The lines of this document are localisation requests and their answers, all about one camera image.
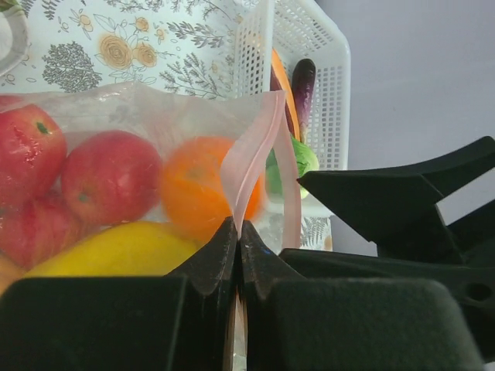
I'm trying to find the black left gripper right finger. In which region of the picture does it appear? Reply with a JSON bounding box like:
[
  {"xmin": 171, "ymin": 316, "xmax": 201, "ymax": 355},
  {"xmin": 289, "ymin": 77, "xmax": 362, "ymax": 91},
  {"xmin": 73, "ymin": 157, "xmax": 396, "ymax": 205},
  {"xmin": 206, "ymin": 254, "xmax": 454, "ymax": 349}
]
[{"xmin": 239, "ymin": 223, "xmax": 484, "ymax": 370}]

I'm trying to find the leaf patterned square tray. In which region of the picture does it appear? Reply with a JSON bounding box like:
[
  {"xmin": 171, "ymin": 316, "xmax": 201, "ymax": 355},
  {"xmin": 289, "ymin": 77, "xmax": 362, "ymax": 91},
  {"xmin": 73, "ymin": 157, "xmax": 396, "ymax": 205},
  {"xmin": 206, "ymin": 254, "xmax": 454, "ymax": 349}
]
[{"xmin": 1, "ymin": 1, "xmax": 32, "ymax": 77}]

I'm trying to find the floral patterned tablecloth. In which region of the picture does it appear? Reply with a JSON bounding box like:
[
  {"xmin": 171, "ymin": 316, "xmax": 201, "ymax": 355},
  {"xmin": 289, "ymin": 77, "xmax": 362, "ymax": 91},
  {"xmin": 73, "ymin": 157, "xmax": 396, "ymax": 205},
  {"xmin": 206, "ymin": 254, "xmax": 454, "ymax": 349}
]
[{"xmin": 0, "ymin": 0, "xmax": 336, "ymax": 252}]

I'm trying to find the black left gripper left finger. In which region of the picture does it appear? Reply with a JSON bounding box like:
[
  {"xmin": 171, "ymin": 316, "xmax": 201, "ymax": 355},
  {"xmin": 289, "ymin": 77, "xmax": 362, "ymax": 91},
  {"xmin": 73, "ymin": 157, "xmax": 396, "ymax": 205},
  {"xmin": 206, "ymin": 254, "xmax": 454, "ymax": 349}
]
[{"xmin": 1, "ymin": 219, "xmax": 237, "ymax": 370}]

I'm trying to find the yellow orange peach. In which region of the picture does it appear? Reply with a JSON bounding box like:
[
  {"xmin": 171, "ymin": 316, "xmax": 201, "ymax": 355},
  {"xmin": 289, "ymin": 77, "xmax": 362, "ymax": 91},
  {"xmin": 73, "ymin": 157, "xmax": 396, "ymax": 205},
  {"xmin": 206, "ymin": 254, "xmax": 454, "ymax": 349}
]
[{"xmin": 0, "ymin": 254, "xmax": 25, "ymax": 294}]

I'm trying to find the purple eggplant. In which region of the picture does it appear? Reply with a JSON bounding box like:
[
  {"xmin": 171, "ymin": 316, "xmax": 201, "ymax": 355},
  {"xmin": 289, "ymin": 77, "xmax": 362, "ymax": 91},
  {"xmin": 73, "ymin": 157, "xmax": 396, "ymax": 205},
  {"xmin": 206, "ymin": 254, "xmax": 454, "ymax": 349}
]
[{"xmin": 291, "ymin": 58, "xmax": 316, "ymax": 143}]

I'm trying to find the clear zip top bag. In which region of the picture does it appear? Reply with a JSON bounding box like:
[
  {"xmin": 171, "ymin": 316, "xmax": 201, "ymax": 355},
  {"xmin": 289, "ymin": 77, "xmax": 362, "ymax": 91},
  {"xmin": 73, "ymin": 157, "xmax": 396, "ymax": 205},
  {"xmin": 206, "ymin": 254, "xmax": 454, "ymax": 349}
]
[{"xmin": 1, "ymin": 83, "xmax": 301, "ymax": 280}]

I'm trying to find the green lettuce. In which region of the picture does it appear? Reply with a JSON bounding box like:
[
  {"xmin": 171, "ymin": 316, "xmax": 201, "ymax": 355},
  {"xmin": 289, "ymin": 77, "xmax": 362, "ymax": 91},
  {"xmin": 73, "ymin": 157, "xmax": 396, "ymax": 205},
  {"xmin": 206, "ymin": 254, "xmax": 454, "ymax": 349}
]
[{"xmin": 265, "ymin": 136, "xmax": 319, "ymax": 196}]

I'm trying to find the red apple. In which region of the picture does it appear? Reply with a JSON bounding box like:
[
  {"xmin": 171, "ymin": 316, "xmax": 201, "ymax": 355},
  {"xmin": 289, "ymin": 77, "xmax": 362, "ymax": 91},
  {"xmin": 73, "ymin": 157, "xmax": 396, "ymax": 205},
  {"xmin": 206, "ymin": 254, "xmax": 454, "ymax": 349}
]
[
  {"xmin": 1, "ymin": 104, "xmax": 67, "ymax": 207},
  {"xmin": 1, "ymin": 190, "xmax": 94, "ymax": 269},
  {"xmin": 60, "ymin": 130, "xmax": 162, "ymax": 226}
]

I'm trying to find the yellow banana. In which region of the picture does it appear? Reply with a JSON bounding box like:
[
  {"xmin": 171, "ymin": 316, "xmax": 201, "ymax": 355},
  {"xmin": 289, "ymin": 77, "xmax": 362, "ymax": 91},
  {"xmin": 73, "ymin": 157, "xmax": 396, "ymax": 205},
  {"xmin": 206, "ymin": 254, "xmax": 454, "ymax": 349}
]
[{"xmin": 24, "ymin": 221, "xmax": 200, "ymax": 278}]

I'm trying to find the red brown sweet potato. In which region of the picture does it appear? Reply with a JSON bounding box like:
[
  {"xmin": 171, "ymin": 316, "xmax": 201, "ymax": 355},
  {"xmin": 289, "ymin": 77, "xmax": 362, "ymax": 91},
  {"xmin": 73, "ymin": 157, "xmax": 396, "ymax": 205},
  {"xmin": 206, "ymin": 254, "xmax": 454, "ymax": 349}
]
[{"xmin": 269, "ymin": 48, "xmax": 302, "ymax": 140}]

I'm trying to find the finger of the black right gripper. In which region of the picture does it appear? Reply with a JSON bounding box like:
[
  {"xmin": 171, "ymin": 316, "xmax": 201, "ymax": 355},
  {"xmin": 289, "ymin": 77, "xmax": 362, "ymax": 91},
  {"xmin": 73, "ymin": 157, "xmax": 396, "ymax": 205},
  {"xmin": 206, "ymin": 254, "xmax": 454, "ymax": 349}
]
[
  {"xmin": 298, "ymin": 136, "xmax": 494, "ymax": 264},
  {"xmin": 279, "ymin": 249, "xmax": 494, "ymax": 362}
]

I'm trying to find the white perforated plastic basket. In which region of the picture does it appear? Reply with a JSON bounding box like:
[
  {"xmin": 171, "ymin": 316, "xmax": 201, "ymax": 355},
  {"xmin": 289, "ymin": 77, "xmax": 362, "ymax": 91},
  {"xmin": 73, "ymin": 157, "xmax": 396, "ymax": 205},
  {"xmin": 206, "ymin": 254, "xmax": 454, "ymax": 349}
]
[{"xmin": 231, "ymin": 0, "xmax": 352, "ymax": 217}]

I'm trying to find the orange fruit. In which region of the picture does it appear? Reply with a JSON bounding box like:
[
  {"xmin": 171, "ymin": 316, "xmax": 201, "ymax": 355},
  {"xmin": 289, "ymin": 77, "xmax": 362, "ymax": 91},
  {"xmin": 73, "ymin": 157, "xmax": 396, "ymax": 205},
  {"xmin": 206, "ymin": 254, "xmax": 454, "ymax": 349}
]
[{"xmin": 159, "ymin": 134, "xmax": 266, "ymax": 239}]

